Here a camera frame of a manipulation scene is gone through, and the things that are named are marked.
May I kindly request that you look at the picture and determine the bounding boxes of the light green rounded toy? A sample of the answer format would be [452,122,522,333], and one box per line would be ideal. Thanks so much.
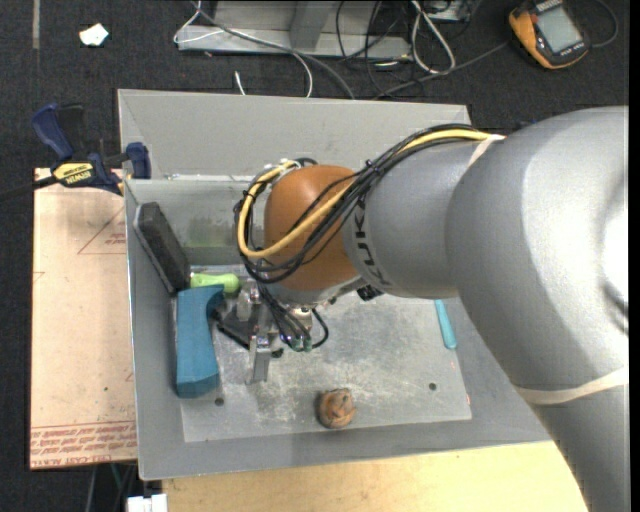
[189,272,241,297]

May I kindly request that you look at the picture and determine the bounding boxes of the blue foam block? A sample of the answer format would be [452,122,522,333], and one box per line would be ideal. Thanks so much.
[174,283,226,400]

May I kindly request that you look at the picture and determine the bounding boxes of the brown lumpy toy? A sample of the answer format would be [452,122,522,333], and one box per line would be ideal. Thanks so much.
[313,388,357,430]

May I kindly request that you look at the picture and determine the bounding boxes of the grey metal bin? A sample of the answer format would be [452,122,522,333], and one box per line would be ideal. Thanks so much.
[117,88,556,482]

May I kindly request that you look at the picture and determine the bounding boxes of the black flat block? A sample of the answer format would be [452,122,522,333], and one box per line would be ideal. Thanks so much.
[135,201,193,295]

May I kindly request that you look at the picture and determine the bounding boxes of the light blue stick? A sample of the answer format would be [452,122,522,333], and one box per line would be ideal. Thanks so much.
[433,298,458,350]

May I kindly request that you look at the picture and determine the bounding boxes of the brown cardboard board, red print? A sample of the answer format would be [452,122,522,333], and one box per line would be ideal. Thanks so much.
[29,167,139,471]

